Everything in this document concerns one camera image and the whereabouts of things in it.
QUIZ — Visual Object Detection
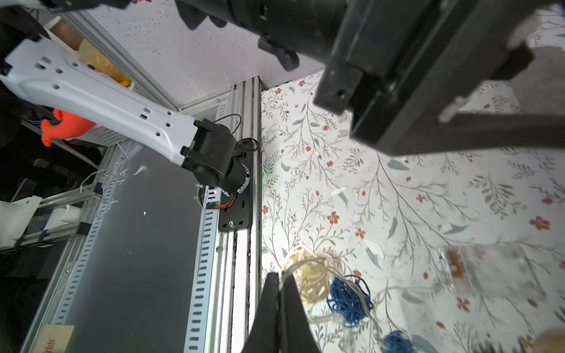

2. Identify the brown cardboard label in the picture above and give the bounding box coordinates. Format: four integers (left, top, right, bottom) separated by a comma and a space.
33, 324, 74, 353

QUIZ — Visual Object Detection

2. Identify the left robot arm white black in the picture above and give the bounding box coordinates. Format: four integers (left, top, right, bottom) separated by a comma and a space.
90, 1, 564, 203

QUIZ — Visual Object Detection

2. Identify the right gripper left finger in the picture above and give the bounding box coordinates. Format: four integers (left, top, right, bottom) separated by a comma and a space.
241, 272, 280, 353

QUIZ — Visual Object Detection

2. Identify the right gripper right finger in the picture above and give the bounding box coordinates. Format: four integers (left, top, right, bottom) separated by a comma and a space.
279, 275, 320, 353

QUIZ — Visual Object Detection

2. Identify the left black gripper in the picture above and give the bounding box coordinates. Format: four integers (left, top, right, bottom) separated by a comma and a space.
314, 1, 564, 156

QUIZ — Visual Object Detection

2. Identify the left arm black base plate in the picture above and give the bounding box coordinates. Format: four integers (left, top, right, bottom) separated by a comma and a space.
195, 138, 260, 232

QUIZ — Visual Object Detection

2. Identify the blue ball ornament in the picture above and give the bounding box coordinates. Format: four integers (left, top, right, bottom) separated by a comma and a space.
326, 274, 374, 328

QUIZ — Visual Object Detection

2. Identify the red plastic object outside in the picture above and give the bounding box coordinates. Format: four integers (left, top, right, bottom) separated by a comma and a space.
41, 109, 97, 147

